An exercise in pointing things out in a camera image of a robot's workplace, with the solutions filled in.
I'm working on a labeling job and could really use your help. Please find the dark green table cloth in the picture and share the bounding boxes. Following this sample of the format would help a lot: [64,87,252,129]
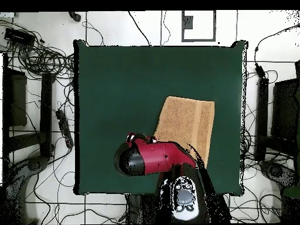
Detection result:
[73,39,248,196]

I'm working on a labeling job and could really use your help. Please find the grey square floor frame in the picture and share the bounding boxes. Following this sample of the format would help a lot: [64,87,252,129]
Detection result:
[181,10,217,42]

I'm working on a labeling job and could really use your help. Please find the black power strip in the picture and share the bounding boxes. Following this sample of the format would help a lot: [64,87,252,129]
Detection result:
[55,109,74,149]

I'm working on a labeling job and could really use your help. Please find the tangled black cables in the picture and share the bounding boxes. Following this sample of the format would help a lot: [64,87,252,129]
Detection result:
[0,19,76,81]

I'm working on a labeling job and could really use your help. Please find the black rectangular box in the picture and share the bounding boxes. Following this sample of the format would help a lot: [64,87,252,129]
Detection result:
[4,28,36,46]

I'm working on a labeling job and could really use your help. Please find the grey tripod base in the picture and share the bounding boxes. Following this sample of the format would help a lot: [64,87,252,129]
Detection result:
[258,160,300,188]
[4,156,50,223]

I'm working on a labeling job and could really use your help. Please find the black stand frame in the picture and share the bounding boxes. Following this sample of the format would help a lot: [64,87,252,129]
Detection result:
[2,53,56,165]
[254,60,300,162]

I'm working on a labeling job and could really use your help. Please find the small black plug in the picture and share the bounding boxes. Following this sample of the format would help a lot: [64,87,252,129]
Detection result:
[68,11,82,22]

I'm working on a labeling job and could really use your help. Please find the tan terry towel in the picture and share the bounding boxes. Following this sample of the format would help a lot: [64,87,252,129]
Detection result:
[153,96,215,169]

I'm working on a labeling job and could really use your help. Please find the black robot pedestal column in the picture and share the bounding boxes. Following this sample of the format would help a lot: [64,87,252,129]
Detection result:
[125,193,160,224]

